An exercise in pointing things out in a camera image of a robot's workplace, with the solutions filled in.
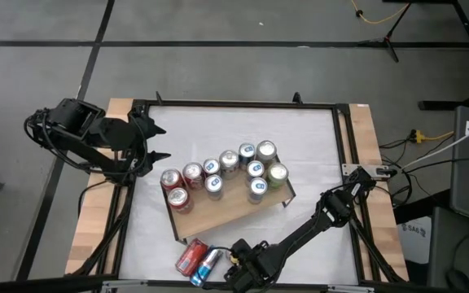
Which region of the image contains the silver mount plate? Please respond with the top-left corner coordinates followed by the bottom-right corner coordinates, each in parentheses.
top-left (341, 163), bottom-right (392, 180)

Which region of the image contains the white printed box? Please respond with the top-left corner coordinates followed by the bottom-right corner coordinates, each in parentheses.
top-left (396, 215), bottom-right (434, 265)

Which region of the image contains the light blue Red Bull can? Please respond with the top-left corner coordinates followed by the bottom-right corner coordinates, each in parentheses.
top-left (238, 142), bottom-right (257, 170)
top-left (204, 173), bottom-right (225, 201)
top-left (245, 160), bottom-right (265, 182)

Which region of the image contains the black tripod stand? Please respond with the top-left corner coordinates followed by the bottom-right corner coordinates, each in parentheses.
top-left (357, 2), bottom-right (413, 63)

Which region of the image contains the green Sanzo can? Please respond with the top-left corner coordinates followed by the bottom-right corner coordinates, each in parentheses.
top-left (265, 161), bottom-right (290, 190)

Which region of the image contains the silver aluminium extrusion bar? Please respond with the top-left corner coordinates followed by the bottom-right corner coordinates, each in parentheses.
top-left (103, 278), bottom-right (148, 286)
top-left (327, 284), bottom-right (376, 293)

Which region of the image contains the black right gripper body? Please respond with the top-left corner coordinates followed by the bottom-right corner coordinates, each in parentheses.
top-left (228, 240), bottom-right (278, 282)

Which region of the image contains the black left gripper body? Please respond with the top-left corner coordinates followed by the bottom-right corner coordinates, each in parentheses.
top-left (125, 106), bottom-right (155, 177)

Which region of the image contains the yellow cable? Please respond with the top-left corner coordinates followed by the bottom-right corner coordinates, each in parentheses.
top-left (348, 0), bottom-right (411, 25)

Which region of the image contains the blue silver Red Bull can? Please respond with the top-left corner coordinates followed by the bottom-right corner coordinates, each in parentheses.
top-left (189, 246), bottom-right (224, 288)

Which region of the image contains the light wooden shelf board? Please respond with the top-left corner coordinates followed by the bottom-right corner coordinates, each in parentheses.
top-left (160, 156), bottom-right (297, 245)

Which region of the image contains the black frame strut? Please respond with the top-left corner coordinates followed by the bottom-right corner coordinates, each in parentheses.
top-left (350, 203), bottom-right (409, 284)
top-left (70, 185), bottom-right (134, 278)

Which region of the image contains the yellow extension cord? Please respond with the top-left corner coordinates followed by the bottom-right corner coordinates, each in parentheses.
top-left (410, 129), bottom-right (455, 144)

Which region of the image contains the silver can red mark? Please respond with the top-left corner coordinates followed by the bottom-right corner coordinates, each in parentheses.
top-left (218, 149), bottom-right (241, 180)

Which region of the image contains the Spindrift pink lemonade can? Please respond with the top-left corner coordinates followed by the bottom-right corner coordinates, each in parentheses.
top-left (256, 139), bottom-right (278, 164)

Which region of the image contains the red can pale label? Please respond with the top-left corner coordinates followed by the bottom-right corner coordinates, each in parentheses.
top-left (174, 238), bottom-right (210, 278)

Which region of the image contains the black desk frame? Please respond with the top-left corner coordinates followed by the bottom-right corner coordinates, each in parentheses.
top-left (382, 0), bottom-right (469, 112)

